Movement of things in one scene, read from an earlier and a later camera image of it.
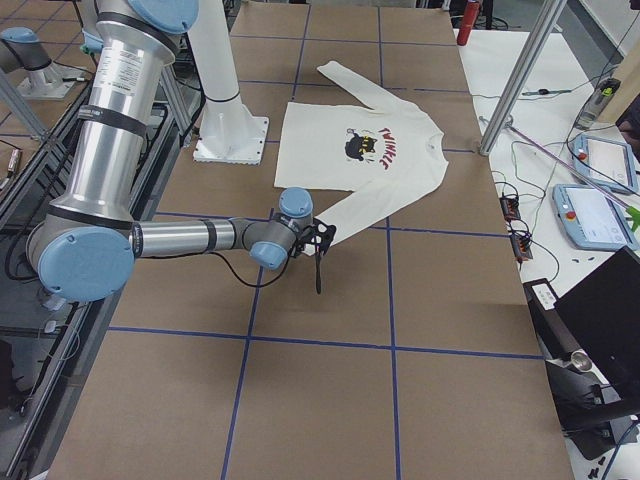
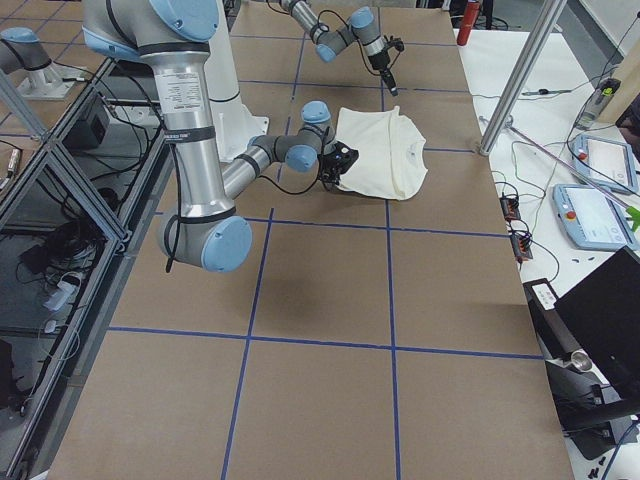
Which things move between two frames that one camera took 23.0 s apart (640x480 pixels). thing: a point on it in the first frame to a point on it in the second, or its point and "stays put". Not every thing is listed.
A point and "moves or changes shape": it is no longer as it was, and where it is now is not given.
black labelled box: x=557 y=340 stays put
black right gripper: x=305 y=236 to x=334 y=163
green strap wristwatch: x=544 y=91 stays put
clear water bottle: x=598 y=103 stays put
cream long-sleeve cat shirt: x=388 y=153 moves or changes shape
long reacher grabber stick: x=633 y=212 stays put
